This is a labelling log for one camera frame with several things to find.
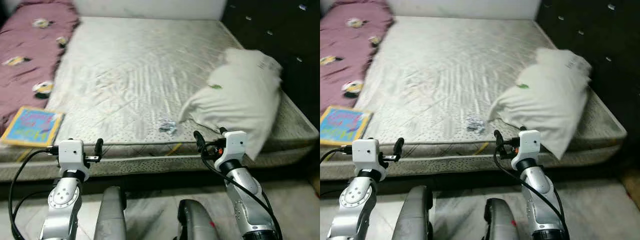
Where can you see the grey robot leg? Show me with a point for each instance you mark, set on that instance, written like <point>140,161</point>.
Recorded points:
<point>500,222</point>
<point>196,222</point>
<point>416,215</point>
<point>111,215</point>

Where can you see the black tufted headboard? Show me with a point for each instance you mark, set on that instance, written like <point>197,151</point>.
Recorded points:
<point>280,30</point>
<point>600,30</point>

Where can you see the white paper ball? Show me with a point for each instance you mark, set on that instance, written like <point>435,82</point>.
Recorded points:
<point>167,127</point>

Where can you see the dark bed base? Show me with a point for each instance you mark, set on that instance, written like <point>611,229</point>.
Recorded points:
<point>150,181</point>
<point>460,181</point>

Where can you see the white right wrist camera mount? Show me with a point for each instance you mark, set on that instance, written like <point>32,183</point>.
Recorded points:
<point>235,144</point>
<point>530,142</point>

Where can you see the colourful blue yellow book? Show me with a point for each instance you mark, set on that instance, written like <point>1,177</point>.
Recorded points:
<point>342,125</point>
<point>30,127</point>

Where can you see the grey right robot leg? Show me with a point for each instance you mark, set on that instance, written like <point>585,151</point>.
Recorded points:
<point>196,222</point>
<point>500,222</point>

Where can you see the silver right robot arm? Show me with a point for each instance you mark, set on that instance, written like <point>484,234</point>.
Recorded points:
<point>537,200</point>
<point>245,200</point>

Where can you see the pink cartoon print blanket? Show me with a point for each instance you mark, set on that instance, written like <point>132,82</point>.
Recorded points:
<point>30,50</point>
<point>345,50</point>

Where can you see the white quilted mattress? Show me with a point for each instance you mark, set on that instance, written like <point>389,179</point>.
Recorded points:
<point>450,75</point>
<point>140,75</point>

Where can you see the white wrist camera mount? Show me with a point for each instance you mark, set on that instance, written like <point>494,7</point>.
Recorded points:
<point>530,142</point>
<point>367,150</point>
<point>235,144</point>
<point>71,152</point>

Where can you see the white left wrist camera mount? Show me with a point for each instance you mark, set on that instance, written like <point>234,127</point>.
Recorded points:
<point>367,150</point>
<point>71,152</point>

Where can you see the grey left robot leg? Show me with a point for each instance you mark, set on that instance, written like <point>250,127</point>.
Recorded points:
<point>416,215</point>
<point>111,215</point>

